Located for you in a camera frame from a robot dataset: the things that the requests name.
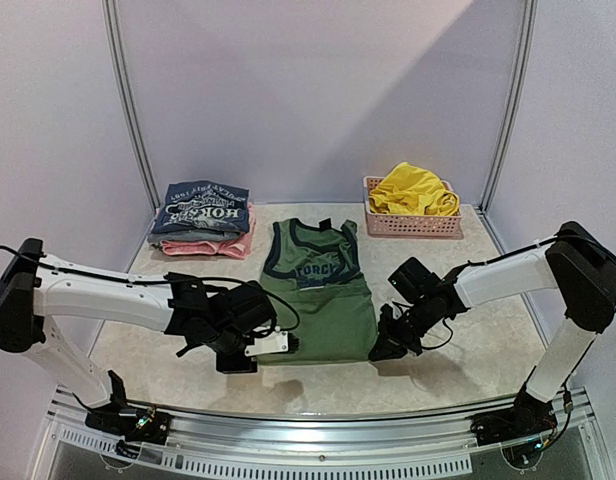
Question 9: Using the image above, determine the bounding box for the green tank top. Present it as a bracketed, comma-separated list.
[258, 218, 378, 366]

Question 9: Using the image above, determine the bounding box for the yellow garment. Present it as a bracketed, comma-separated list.
[369, 162, 460, 216]

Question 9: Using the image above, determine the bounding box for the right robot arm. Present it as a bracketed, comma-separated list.
[369, 221, 616, 436]

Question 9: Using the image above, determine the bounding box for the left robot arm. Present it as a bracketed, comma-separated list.
[0, 239, 290, 434]

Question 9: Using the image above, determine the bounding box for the pink plastic basket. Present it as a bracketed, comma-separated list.
[362, 176, 464, 240]

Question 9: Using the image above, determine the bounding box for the folded pink garment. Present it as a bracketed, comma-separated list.
[158, 202, 256, 260]

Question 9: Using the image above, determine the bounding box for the folded grey garment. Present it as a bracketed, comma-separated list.
[147, 229, 242, 245]

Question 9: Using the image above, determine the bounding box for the folded navy graphic shirt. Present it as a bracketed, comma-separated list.
[151, 180, 250, 235]

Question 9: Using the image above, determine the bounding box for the aluminium front rail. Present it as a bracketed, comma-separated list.
[33, 389, 612, 479]

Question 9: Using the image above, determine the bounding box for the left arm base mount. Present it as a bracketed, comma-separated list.
[79, 370, 173, 460]

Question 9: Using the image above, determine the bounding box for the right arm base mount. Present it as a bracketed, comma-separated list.
[469, 384, 574, 470]

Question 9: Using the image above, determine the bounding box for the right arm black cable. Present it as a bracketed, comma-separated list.
[390, 234, 616, 351]

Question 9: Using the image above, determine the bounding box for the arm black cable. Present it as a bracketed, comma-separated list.
[0, 244, 302, 359]
[390, 234, 616, 351]

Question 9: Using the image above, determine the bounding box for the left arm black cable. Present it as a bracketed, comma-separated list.
[0, 244, 302, 359]

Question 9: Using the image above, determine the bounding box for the right aluminium frame post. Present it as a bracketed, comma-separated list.
[478, 0, 537, 216]

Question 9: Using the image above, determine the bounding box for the aluminium frame post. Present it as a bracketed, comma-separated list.
[478, 0, 537, 216]
[102, 0, 160, 210]

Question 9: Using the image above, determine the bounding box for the left aluminium frame post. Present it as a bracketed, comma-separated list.
[102, 0, 160, 210]

